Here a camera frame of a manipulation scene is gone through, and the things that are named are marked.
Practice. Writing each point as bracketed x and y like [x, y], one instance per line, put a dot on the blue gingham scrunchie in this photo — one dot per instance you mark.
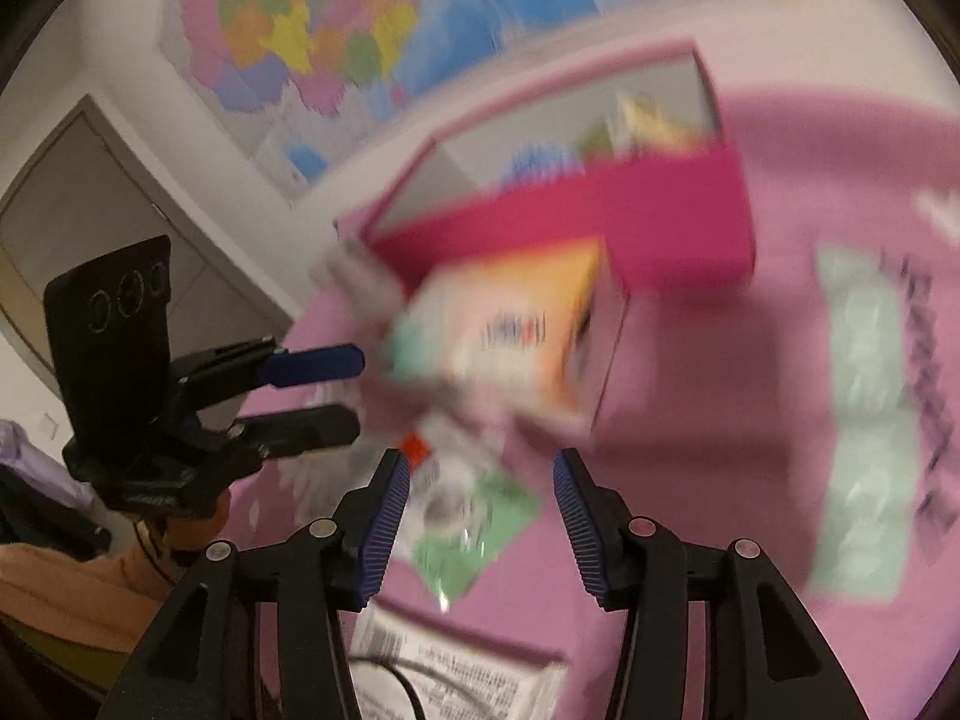
[540, 161]

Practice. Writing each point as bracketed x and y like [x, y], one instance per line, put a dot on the white barcode packet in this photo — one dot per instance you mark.
[465, 675]

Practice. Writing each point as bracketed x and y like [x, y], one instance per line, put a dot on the colourful wall map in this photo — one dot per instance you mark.
[337, 30]

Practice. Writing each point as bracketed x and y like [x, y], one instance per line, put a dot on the dark cloth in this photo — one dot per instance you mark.
[45, 517]

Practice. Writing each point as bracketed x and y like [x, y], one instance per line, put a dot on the grey door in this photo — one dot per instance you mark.
[90, 187]

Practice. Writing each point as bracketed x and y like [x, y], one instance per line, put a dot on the green clear plastic packet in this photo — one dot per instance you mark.
[480, 540]

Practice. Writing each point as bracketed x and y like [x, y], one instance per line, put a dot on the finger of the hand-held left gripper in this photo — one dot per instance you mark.
[315, 364]
[315, 427]

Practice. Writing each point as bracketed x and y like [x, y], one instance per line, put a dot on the person's left forearm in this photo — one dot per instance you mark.
[67, 592]

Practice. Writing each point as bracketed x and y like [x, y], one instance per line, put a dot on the pastel tissue pack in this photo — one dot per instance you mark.
[495, 330]

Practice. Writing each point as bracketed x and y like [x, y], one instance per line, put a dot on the pink cardboard box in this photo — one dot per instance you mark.
[675, 225]

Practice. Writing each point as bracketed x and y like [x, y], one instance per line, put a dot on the purple cloth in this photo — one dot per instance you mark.
[30, 457]

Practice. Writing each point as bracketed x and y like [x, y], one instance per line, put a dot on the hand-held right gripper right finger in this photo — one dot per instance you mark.
[581, 517]

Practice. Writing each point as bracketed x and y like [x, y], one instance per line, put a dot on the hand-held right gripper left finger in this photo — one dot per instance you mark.
[382, 517]

